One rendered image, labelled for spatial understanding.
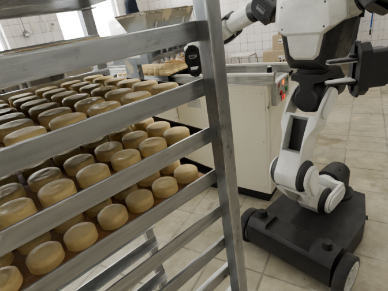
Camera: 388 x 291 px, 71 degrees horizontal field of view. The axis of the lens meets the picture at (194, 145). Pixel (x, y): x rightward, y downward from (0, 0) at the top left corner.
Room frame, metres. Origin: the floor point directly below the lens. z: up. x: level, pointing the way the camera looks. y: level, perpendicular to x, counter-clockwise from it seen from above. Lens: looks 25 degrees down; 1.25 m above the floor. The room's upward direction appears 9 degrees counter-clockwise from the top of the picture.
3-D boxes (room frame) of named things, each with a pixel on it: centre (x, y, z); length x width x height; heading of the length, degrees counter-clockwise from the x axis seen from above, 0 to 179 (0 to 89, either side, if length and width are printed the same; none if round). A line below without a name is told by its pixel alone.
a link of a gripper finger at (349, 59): (0.63, -0.36, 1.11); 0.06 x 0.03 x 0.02; 83
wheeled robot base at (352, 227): (1.19, -0.61, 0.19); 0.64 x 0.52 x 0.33; 128
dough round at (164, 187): (0.46, 0.07, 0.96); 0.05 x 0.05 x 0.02
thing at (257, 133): (1.86, -0.29, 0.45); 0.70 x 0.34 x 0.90; 52
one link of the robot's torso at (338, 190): (1.21, -0.63, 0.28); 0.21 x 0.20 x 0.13; 128
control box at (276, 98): (1.63, -0.58, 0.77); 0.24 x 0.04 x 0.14; 142
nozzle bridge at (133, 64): (2.17, 0.10, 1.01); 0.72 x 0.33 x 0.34; 142
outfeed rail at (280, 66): (2.35, 0.10, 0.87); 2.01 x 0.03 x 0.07; 52
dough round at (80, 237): (0.35, 0.20, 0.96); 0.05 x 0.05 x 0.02
